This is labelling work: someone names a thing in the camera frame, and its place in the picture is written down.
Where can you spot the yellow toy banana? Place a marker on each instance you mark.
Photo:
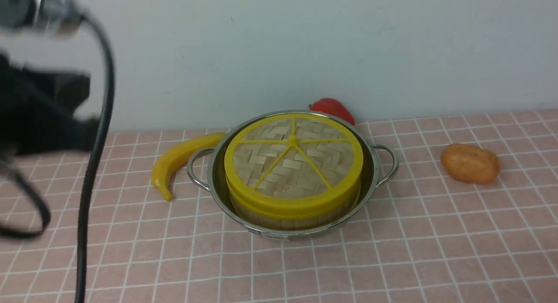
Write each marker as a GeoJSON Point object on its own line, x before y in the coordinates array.
{"type": "Point", "coordinates": [176, 157]}

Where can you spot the orange toy bread roll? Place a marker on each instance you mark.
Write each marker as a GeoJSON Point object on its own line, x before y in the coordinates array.
{"type": "Point", "coordinates": [470, 164]}

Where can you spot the bamboo steamer basket yellow rim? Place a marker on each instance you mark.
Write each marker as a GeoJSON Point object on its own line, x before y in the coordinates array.
{"type": "Point", "coordinates": [287, 220]}

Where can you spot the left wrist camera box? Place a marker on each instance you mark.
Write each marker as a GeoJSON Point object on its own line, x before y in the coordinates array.
{"type": "Point", "coordinates": [56, 17]}

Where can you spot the red toy bell pepper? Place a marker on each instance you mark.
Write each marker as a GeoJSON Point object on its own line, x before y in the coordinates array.
{"type": "Point", "coordinates": [333, 107]}

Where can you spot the woven bamboo steamer lid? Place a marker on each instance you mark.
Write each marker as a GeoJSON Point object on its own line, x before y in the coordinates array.
{"type": "Point", "coordinates": [295, 166]}

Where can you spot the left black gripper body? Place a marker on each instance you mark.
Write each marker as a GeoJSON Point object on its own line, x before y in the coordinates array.
{"type": "Point", "coordinates": [37, 110]}

